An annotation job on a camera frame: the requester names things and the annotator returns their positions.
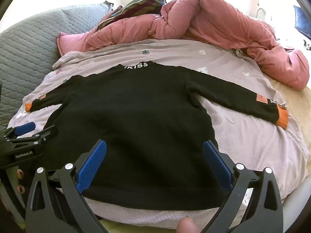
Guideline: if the printed pale bed sheet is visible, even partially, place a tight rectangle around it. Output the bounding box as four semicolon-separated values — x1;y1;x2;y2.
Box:
7;39;310;230

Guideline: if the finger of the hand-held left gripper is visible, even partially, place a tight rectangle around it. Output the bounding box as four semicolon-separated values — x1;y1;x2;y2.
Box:
7;122;37;139
23;125;59;146

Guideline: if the dark monitor screen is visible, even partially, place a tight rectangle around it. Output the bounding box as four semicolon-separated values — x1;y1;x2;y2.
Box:
293;5;311;40

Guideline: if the person's left hand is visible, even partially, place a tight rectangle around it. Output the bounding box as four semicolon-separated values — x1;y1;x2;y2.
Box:
15;169;26;194

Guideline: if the beige mattress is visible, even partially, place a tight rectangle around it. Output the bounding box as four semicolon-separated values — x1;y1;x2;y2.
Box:
267;78;311;133

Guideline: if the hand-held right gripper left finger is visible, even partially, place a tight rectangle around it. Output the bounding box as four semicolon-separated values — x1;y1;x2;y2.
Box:
25;139;110;233

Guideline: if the grey quilted headboard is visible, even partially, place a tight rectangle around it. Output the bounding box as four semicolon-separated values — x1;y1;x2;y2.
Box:
0;2;114;130

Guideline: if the person's right hand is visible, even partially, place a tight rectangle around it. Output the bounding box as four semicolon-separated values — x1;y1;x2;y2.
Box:
176;216;202;233

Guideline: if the striped colourful pillow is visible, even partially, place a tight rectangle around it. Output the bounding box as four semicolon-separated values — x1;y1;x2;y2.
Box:
97;0;167;30

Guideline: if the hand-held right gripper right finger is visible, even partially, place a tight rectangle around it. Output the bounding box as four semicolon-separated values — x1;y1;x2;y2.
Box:
199;140;284;233

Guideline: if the black sweater with orange cuffs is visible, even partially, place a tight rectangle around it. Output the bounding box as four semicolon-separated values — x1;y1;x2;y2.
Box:
25;62;289;210

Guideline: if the pink duvet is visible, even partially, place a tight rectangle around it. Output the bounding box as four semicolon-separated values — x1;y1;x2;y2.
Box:
57;0;310;90

